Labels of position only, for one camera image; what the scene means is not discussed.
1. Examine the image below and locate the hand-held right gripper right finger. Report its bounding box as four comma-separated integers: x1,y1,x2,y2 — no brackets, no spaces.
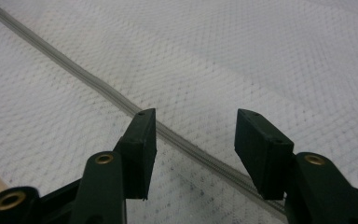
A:
234,108,358,224

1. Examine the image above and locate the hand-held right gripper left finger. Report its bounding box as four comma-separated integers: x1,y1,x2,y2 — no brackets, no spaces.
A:
69,107,158,224

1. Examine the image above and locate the white mesh laundry bag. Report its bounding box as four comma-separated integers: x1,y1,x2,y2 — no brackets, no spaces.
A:
0,0,358,224

